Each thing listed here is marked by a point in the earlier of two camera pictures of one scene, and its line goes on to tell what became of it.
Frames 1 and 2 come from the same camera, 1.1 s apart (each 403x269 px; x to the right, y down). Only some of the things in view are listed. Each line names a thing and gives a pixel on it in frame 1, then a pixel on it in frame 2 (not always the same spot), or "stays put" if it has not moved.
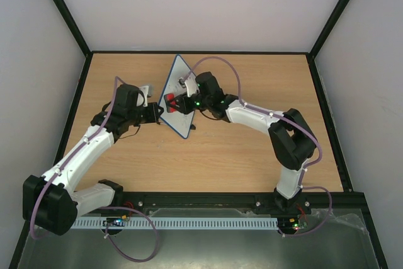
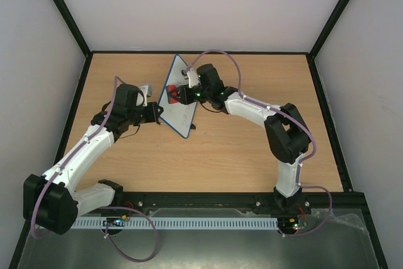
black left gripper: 153,116 stays put
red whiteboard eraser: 170,103 → 172,94
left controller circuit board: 116,222 stays put
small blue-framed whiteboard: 181,123 stays put
